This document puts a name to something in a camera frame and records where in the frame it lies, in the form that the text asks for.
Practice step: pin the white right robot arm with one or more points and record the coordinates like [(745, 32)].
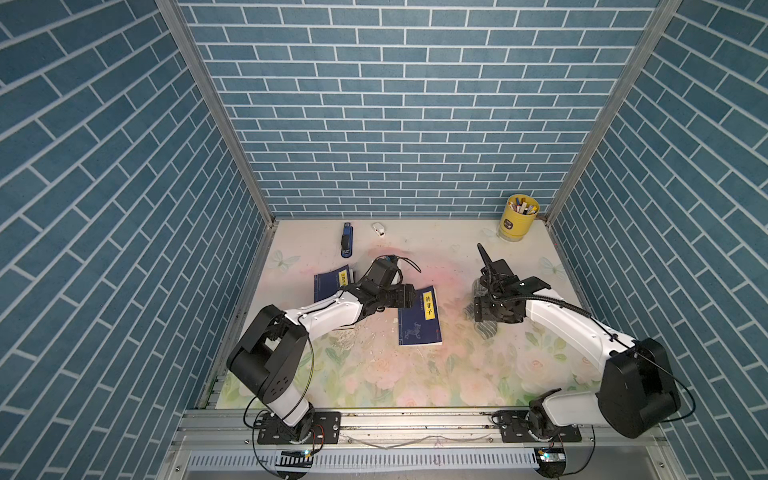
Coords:
[(637, 389)]

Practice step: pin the grey striped cleaning cloth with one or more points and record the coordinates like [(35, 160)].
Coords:
[(486, 329)]

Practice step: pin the yellow pen holder cup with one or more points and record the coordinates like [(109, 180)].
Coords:
[(517, 218)]

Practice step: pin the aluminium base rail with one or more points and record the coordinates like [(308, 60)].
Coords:
[(412, 443)]

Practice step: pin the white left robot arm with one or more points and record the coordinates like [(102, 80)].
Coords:
[(267, 356)]

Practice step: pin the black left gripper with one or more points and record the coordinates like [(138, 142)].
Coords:
[(404, 296)]

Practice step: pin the blue book Hanfeizi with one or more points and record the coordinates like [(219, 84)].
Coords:
[(419, 325)]

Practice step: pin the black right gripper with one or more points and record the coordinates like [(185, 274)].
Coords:
[(481, 311)]

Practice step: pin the blue book Yuewei notes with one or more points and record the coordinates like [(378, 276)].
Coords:
[(327, 284)]

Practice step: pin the blue black stapler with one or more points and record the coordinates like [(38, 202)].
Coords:
[(346, 243)]

